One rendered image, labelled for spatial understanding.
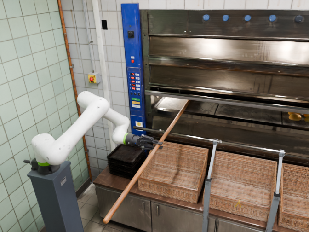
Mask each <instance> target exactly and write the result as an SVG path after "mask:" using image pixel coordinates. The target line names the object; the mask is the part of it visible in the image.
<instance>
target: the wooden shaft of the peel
mask: <svg viewBox="0 0 309 232"><path fill-rule="evenodd" d="M190 101H191V100H188V101H187V102H186V104H185V105H184V106H183V108H182V109H181V110H180V112H179V113H178V115H177V116H176V118H175V119H174V120H173V122H172V123H171V125H170V126H169V128H168V129H167V130H166V132H165V133H164V134H163V136H162V137H161V139H160V140H159V142H163V141H164V140H165V138H166V137H167V135H168V134H169V132H170V131H171V129H172V128H173V126H174V125H175V123H176V122H177V121H178V119H179V118H180V116H181V115H182V113H183V112H184V110H185V109H186V107H187V106H188V104H189V103H190ZM160 146H161V145H158V144H157V145H156V146H155V147H154V149H153V150H152V151H151V153H150V154H149V156H148V157H147V159H146V160H145V161H144V163H143V164H142V166H141V167H140V169H139V170H138V171H137V173H136V174H135V175H134V177H133V178H132V180H131V181H130V183H129V184H128V186H127V187H126V188H125V190H124V191H123V193H122V194H121V195H120V197H119V198H118V200H117V201H116V202H115V204H114V205H113V207H112V208H111V210H110V211H109V212H108V214H107V215H106V216H105V218H104V220H103V223H104V224H107V223H108V222H109V221H110V219H111V218H112V216H113V215H114V213H115V212H116V210H117V209H118V207H119V206H120V205H121V203H122V202H123V200H124V199H125V197H126V196H127V194H128V193H129V191H130V190H131V188H132V187H133V185H134V184H135V183H136V181H137V180H138V178H139V176H140V175H141V173H142V172H143V171H144V169H145V168H146V166H147V165H148V163H149V162H150V160H151V159H152V157H153V156H154V154H155V153H156V152H157V150H158V148H159V147H160Z"/></svg>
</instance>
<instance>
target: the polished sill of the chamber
mask: <svg viewBox="0 0 309 232"><path fill-rule="evenodd" d="M151 112H152V113H158V114H164V115H171V116H177V115H178V113H179V112H180V110H173V109H166V108H159V107H153V108H152V109H151ZM180 117H186V118H193V119H199V120H205V121H212V122H221V123H227V124H234V125H240V126H247V127H253V128H262V129H268V130H275V131H282V132H288V133H297V134H303V135H309V128H304V127H297V126H290V125H284V124H277V123H270V122H260V121H254V120H247V119H239V118H233V117H226V116H217V115H209V114H203V113H196V112H189V111H184V112H183V113H182V115H181V116H180Z"/></svg>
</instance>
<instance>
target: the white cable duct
mask: <svg viewBox="0 0 309 232"><path fill-rule="evenodd" d="M92 5H93V12H94V20H95V27H96V34H97V44H98V52H99V59H100V66H101V73H102V81H103V91H104V98H105V99H106V100H107V101H108V103H109V106H110V101H109V90H108V82H107V74H106V67H105V59H104V51H103V40H102V32H101V24H100V16H99V8H98V1H97V0H92ZM108 128H109V137H110V145H111V152H112V151H113V150H114V149H115V143H114V142H113V141H112V134H113V124H112V122H110V121H109V120H108Z"/></svg>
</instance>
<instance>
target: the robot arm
mask: <svg viewBox="0 0 309 232"><path fill-rule="evenodd" d="M77 102H78V105H79V106H80V107H82V108H84V109H85V111H84V112H83V113H82V115H81V116H80V117H79V118H78V119H77V120H76V122H75V123H74V124H73V125H72V126H71V127H70V128H69V129H68V130H67V131H66V132H65V133H64V134H63V135H62V136H60V137H59V138H58V139H57V140H55V139H54V138H53V137H52V136H51V135H50V134H47V133H43V134H39V135H36V136H35V137H33V139H32V141H31V144H32V147H33V150H34V155H35V159H33V160H31V161H30V160H24V161H23V162H24V163H29V164H30V165H31V166H32V167H31V170H33V171H35V170H38V173H39V174H42V175H48V174H52V173H54V172H56V171H58V170H59V169H60V167H61V164H62V163H63V162H64V161H65V160H66V158H67V157H68V155H69V154H70V152H71V151H72V150H73V148H74V147H75V146H76V144H77V143H78V142H79V140H80V139H81V138H82V137H83V136H84V135H85V133H86V132H87V131H88V130H89V129H90V128H91V127H92V126H93V125H94V124H95V123H96V122H97V121H98V120H99V119H100V118H102V117H103V118H105V119H107V120H109V121H110V122H112V123H113V124H115V125H116V126H115V129H114V132H113V134H112V141H113V142H114V143H115V144H124V145H131V146H134V145H136V146H140V147H141V148H142V150H153V149H154V147H155V146H156V145H150V144H147V143H146V142H152V143H153V144H158V145H162V144H163V142H159V141H157V140H154V138H153V137H149V136H146V135H144V134H142V135H141V137H139V136H136V135H134V134H130V133H127V129H128V127H129V124H130V121H129V119H128V118H127V117H126V116H124V115H122V114H120V113H118V112H116V111H115V110H113V109H112V108H110V106H109V103H108V101H107V100H106V99H105V98H102V97H99V96H96V95H94V94H93V93H91V92H88V91H83V92H81V93H80V94H79V95H78V97H77Z"/></svg>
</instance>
